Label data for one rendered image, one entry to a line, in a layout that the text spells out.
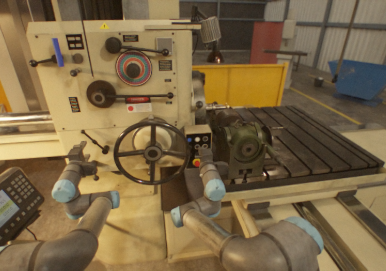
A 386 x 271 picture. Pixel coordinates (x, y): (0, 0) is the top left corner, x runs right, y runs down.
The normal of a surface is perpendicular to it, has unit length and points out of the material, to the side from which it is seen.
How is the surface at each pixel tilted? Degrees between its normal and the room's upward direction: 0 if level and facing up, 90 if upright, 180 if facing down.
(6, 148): 90
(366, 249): 0
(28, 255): 5
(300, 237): 23
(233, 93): 90
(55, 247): 19
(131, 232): 90
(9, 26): 90
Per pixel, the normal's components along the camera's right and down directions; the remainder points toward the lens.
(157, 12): 0.15, 0.47
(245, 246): -0.43, -0.83
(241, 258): -0.64, -0.38
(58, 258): 0.51, -0.63
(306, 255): 0.39, -0.05
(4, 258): 0.02, -0.86
